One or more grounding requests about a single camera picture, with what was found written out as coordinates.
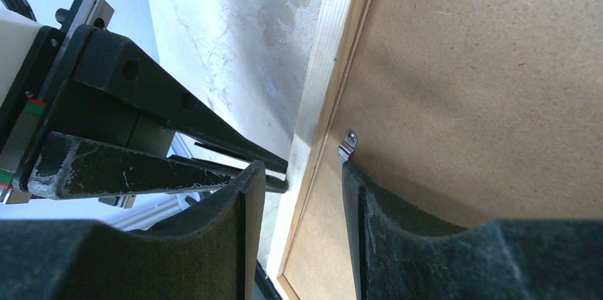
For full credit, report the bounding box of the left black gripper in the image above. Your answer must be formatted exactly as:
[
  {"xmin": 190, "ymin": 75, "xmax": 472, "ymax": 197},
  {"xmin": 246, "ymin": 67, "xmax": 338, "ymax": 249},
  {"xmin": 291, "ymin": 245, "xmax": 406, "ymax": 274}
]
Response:
[{"xmin": 1, "ymin": 0, "xmax": 288, "ymax": 205}]

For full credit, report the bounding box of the small metal retaining clip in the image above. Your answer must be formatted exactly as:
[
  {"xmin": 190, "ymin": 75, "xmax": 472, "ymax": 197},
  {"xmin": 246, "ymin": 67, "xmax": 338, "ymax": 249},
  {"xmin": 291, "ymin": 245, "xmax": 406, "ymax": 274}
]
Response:
[{"xmin": 337, "ymin": 129, "xmax": 358, "ymax": 165}]

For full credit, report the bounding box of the brown backing board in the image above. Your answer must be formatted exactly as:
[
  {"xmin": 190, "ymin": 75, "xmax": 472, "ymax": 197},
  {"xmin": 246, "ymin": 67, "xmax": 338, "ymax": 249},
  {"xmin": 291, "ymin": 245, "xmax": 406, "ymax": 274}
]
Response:
[{"xmin": 280, "ymin": 0, "xmax": 602, "ymax": 299}]

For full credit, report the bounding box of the light wooden picture frame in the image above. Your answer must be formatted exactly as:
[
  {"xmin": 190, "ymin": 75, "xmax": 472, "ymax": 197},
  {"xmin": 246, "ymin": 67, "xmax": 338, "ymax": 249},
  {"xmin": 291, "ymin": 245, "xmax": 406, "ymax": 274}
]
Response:
[{"xmin": 266, "ymin": 0, "xmax": 371, "ymax": 299}]

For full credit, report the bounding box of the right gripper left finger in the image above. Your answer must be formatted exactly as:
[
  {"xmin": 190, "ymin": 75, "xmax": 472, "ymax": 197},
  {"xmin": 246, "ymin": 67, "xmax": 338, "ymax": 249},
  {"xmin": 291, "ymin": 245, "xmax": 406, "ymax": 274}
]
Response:
[{"xmin": 1, "ymin": 161, "xmax": 266, "ymax": 299}]

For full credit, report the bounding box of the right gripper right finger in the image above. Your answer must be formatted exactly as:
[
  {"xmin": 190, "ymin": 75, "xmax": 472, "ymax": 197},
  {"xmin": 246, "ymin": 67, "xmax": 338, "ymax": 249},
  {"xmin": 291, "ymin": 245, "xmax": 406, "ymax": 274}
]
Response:
[{"xmin": 342, "ymin": 162, "xmax": 602, "ymax": 299}]

